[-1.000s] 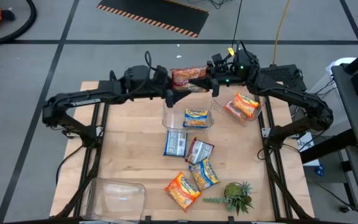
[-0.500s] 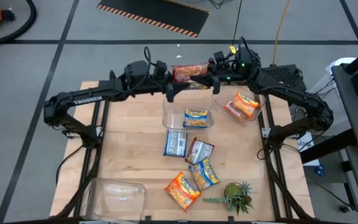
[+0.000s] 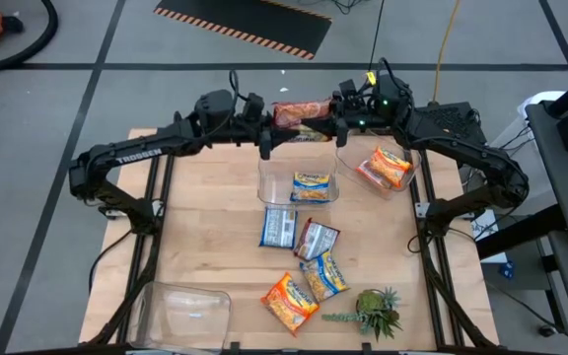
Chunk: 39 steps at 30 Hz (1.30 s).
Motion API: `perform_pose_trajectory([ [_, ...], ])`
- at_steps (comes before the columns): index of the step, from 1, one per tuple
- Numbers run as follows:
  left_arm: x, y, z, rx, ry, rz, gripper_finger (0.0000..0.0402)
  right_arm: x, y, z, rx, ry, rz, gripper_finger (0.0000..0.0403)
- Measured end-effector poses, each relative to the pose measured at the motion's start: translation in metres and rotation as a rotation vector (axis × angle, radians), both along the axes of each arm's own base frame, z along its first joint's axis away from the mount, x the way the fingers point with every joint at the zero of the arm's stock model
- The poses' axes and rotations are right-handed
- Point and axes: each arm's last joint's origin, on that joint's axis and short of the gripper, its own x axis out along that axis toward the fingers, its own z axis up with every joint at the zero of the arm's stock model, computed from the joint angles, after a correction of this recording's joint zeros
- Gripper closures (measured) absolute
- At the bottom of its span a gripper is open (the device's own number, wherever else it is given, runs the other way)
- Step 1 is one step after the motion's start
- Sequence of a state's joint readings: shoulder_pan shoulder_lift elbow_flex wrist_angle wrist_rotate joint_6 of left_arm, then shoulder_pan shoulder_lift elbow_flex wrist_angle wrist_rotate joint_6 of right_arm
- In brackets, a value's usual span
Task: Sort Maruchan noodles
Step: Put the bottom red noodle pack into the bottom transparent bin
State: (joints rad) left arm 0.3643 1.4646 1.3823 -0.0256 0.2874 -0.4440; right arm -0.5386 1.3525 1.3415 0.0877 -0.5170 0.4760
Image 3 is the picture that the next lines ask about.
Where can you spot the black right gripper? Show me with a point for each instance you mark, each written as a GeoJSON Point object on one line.
{"type": "Point", "coordinates": [358, 116]}

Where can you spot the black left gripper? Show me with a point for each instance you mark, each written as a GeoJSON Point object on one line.
{"type": "Point", "coordinates": [252, 128]}

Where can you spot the red Maruchan ramen packet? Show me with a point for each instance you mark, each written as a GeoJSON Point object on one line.
{"type": "Point", "coordinates": [316, 240]}
{"type": "Point", "coordinates": [301, 112]}

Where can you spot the orange Maruchan ramen packet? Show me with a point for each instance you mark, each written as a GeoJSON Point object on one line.
{"type": "Point", "coordinates": [365, 172]}
{"type": "Point", "coordinates": [387, 166]}
{"type": "Point", "coordinates": [289, 303]}

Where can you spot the blue Maruchan ramen packet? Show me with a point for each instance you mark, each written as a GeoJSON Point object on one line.
{"type": "Point", "coordinates": [278, 227]}
{"type": "Point", "coordinates": [323, 277]}
{"type": "Point", "coordinates": [310, 187]}

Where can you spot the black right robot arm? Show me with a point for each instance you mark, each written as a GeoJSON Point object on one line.
{"type": "Point", "coordinates": [461, 148]}

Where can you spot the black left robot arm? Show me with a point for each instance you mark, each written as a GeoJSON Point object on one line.
{"type": "Point", "coordinates": [136, 153]}

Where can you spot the clear plastic bin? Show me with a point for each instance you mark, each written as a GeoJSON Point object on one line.
{"type": "Point", "coordinates": [353, 158]}
{"type": "Point", "coordinates": [180, 315]}
{"type": "Point", "coordinates": [276, 182]}

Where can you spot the black hazard-striped floor mat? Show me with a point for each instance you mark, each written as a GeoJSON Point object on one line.
{"type": "Point", "coordinates": [244, 22]}

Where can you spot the artificial succulent in black pot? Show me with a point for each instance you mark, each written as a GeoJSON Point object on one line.
{"type": "Point", "coordinates": [373, 308]}

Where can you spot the white paper sheet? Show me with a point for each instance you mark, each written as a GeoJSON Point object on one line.
{"type": "Point", "coordinates": [491, 232]}

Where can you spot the small blue object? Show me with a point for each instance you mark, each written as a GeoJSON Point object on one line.
{"type": "Point", "coordinates": [507, 269]}

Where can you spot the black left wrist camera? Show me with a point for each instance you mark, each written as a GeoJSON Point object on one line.
{"type": "Point", "coordinates": [253, 104]}

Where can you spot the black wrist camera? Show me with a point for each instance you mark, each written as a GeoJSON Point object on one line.
{"type": "Point", "coordinates": [347, 90]}
{"type": "Point", "coordinates": [253, 104]}

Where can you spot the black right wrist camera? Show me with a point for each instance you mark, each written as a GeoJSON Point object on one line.
{"type": "Point", "coordinates": [347, 90]}

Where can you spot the silver metal bracket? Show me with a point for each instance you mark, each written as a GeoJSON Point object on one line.
{"type": "Point", "coordinates": [111, 213]}
{"type": "Point", "coordinates": [422, 210]}

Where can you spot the black aluminium rig frame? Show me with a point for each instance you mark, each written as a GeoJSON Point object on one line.
{"type": "Point", "coordinates": [433, 296]}

